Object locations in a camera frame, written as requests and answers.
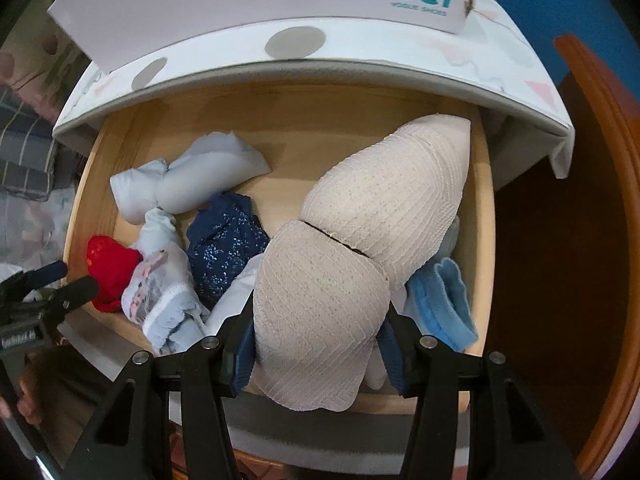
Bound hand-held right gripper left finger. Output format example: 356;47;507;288
60;290;261;480

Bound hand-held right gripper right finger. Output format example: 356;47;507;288
377;305;583;480

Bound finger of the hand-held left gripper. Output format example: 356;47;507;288
39;275;101;317
15;260;68;293

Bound red lace underwear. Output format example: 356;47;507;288
86;235;143;316

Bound blue-grey fluffy sock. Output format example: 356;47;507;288
400;215;478;352

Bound grey patterned sock pair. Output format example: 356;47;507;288
120;207;211;356

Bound beige bra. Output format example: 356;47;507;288
250;114;472;413

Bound navy blue speckled underwear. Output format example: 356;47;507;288
186;192;273;311

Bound light grey socks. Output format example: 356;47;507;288
110;131;273;226

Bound wooden drawer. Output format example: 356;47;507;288
55;82;496;456

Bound white shoe box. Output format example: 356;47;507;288
47;0;483;73

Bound person's left hand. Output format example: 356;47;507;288
0;377;43;427

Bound crumpled white cloth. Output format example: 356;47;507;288
0;185;81;271

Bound grey plaid cloth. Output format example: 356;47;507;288
0;85;58;201

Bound pink dotted cloth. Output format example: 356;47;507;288
0;10;93;126

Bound orange wooden board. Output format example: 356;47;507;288
492;34;640;480

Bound blue foam mat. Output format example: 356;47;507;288
475;0;640;91

